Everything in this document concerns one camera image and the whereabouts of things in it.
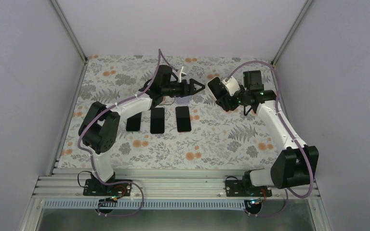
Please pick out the floral table mat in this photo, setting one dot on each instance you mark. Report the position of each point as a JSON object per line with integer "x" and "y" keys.
{"x": 217, "y": 140}

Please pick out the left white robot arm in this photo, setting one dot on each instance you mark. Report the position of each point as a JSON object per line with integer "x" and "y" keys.
{"x": 98, "y": 131}

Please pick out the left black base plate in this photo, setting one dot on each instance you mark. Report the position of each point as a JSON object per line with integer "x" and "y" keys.
{"x": 93, "y": 187}

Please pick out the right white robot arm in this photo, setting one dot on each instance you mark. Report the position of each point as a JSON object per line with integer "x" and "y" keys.
{"x": 297, "y": 161}

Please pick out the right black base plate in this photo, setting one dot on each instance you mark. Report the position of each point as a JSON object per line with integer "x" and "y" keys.
{"x": 236, "y": 188}

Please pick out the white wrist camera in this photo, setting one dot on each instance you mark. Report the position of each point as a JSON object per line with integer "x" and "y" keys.
{"x": 180, "y": 73}
{"x": 231, "y": 85}

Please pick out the aluminium rail frame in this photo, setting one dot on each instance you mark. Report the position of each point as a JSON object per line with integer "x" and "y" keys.
{"x": 281, "y": 212}

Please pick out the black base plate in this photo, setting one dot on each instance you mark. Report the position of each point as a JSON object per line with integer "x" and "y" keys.
{"x": 236, "y": 188}
{"x": 93, "y": 187}

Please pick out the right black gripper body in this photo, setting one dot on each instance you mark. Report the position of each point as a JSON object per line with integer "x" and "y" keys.
{"x": 226, "y": 101}

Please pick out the lilac phone case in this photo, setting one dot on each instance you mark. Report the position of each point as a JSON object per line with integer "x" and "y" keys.
{"x": 183, "y": 100}

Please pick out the clear phone case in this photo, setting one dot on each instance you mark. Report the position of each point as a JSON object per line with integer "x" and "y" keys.
{"x": 136, "y": 93}

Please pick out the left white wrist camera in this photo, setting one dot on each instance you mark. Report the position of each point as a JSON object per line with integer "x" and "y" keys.
{"x": 180, "y": 73}

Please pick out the grey slotted cable duct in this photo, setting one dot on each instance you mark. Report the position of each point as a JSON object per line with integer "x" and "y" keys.
{"x": 132, "y": 204}

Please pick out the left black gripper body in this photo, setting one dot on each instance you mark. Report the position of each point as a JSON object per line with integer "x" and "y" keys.
{"x": 182, "y": 91}

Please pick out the black phone from pink case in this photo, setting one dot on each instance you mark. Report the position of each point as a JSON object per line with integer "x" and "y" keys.
{"x": 157, "y": 120}

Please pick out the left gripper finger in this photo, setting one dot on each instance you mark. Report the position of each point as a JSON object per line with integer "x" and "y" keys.
{"x": 193, "y": 91}
{"x": 195, "y": 85}

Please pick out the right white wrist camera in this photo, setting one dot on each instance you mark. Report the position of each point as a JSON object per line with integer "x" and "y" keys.
{"x": 231, "y": 85}

